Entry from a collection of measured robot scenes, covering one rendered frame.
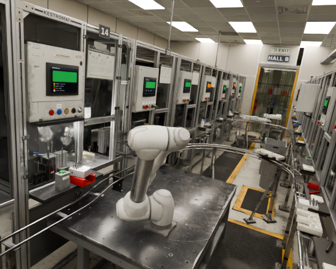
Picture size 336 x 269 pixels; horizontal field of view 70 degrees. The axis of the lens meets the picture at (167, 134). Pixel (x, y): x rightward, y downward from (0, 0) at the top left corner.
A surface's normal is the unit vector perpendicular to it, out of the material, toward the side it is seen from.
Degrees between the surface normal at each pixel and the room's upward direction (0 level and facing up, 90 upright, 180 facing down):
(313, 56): 90
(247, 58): 90
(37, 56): 90
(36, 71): 90
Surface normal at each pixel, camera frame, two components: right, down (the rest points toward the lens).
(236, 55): -0.44, 0.16
